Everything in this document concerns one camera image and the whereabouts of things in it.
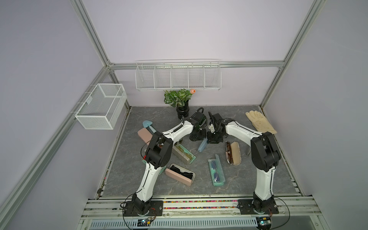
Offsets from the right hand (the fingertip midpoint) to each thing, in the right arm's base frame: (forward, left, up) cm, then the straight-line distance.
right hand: (208, 140), depth 95 cm
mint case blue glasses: (-22, -4, -2) cm, 23 cm away
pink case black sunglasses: (-25, +18, +3) cm, 31 cm away
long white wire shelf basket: (+46, +8, +21) cm, 51 cm away
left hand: (0, +2, +2) cm, 3 cm away
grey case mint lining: (-9, +21, +4) cm, 23 cm away
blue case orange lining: (-4, +4, +2) cm, 6 cm away
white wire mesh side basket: (+10, +65, +21) cm, 69 cm away
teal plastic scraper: (+18, +44, -3) cm, 48 cm away
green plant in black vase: (+19, +19, +21) cm, 34 cm away
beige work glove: (+17, -42, -3) cm, 45 cm away
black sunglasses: (-21, +14, -5) cm, 26 cm away
